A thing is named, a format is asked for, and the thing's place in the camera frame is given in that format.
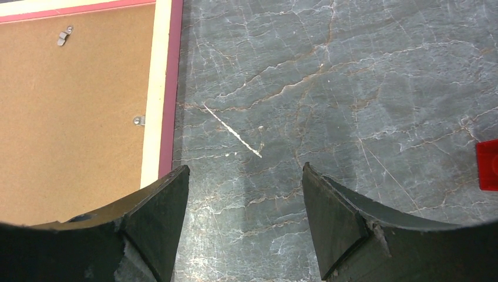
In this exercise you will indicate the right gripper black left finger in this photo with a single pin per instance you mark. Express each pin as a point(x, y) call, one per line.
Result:
point(132, 239)

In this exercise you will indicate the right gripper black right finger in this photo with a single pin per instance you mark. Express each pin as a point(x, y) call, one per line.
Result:
point(358, 239)

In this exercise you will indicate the pink wooden picture frame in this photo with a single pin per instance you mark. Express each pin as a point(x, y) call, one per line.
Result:
point(157, 156)

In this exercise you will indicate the brown cardboard backing board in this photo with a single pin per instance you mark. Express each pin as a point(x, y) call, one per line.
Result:
point(68, 142)

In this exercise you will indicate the silver metal turn clip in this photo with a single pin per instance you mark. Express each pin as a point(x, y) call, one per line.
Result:
point(139, 120)

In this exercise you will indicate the red purple toy block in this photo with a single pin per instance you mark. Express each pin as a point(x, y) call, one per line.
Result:
point(486, 153)

